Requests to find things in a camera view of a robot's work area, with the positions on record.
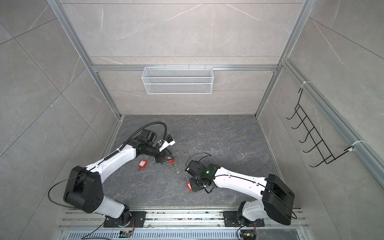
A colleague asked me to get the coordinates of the black wire hook rack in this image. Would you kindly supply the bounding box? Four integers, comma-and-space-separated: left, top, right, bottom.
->
286, 88, 355, 168

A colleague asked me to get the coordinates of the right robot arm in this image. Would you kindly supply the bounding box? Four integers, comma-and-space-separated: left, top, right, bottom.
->
185, 158, 298, 227

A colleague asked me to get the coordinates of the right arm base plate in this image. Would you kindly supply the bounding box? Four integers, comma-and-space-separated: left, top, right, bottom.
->
223, 211, 265, 228

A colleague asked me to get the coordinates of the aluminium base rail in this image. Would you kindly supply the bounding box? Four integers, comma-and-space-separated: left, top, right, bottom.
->
56, 208, 310, 231

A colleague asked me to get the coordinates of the white wire mesh basket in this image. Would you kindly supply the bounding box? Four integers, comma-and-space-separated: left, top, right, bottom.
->
142, 67, 214, 95

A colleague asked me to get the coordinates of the red padlock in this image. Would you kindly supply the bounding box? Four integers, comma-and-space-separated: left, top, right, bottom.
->
185, 177, 193, 192
168, 159, 176, 172
138, 160, 148, 171

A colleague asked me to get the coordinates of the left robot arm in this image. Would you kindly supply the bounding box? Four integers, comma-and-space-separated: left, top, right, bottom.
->
63, 122, 175, 227

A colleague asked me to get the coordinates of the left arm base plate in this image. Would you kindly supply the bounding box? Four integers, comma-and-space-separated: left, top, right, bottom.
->
103, 211, 147, 228

